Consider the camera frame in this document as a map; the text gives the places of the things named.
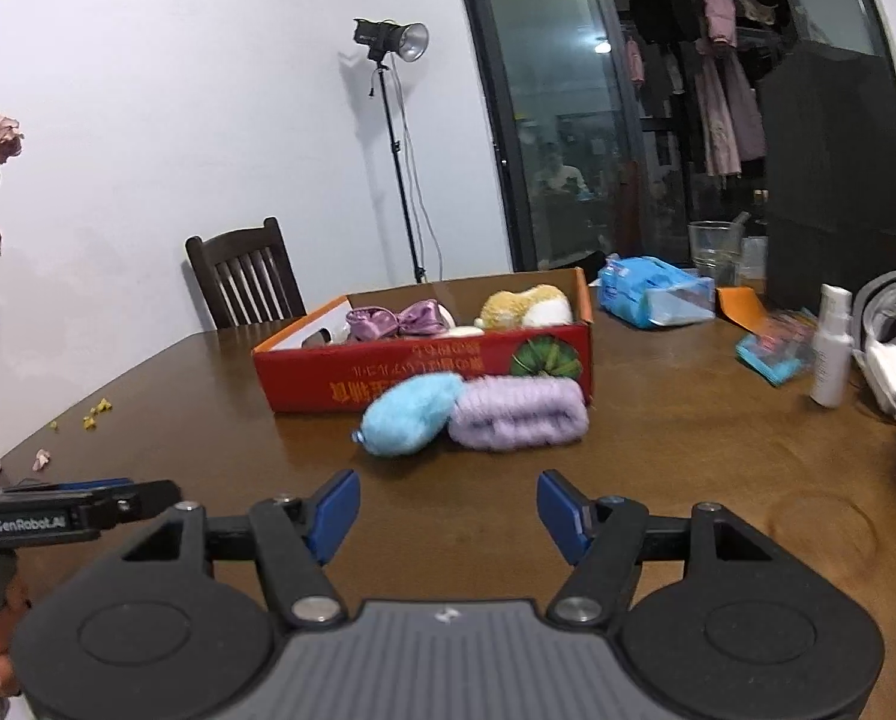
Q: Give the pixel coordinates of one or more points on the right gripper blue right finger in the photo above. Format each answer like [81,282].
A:
[608,528]

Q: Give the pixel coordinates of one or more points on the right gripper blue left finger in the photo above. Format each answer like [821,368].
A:
[321,521]

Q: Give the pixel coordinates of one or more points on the blue fluffy plush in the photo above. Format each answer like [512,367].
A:
[409,416]

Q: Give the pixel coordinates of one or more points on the lavender fluffy towel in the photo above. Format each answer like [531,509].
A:
[504,414]

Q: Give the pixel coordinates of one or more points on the white wedge sponge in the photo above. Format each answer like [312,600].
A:
[463,331]

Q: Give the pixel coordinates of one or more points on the yellow plush toy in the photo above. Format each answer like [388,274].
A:
[539,307]

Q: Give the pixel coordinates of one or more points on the purple satin scrunchie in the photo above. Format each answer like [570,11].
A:
[425,319]
[367,324]

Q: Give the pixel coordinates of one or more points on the person left hand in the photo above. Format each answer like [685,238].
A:
[16,605]

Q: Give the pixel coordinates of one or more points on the red cardboard box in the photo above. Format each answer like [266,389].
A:
[312,366]

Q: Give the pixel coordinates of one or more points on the yellow crumbs on table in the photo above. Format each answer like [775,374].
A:
[87,419]

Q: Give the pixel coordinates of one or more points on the blue tissue pack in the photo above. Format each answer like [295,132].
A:
[649,293]

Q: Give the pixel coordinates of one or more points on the dark wooden chair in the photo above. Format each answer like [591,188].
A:
[245,276]

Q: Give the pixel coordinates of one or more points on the orange paper piece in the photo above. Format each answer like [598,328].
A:
[742,306]

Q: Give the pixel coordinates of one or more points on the small blue packet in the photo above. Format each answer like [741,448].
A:
[783,347]

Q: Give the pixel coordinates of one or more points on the white spray bottle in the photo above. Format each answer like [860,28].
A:
[833,347]

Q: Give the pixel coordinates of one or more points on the clear glass cup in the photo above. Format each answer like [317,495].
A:
[716,249]

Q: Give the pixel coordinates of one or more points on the black paper bag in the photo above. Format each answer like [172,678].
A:
[829,117]

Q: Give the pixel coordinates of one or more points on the studio light on stand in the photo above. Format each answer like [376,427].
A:
[387,45]

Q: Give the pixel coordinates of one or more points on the hanging clothes rack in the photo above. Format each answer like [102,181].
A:
[699,63]

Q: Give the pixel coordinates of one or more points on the white charger with cable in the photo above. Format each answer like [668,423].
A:
[874,339]

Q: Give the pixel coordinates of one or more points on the black sliding door frame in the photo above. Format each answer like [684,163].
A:
[586,172]

